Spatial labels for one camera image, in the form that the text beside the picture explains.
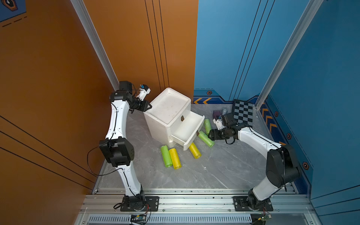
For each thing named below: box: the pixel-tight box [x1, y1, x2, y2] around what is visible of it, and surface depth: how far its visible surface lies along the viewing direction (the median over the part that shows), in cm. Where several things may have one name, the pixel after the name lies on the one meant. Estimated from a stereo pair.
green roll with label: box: [198, 130, 215, 148], surface depth 97 cm
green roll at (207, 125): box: [203, 118, 212, 136], surface depth 105 cm
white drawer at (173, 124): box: [157, 101, 192, 131], surface depth 82 cm
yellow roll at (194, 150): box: [188, 142, 203, 159], surface depth 91 cm
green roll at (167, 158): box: [160, 144, 173, 168], surface depth 90 cm
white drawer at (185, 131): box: [171, 110, 205, 151], surface depth 93 cm
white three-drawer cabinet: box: [143, 87, 205, 151], surface depth 88 cm
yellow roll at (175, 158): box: [168, 148, 182, 170], surface depth 89 cm
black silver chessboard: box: [231, 98, 254, 128], surface depth 114 cm
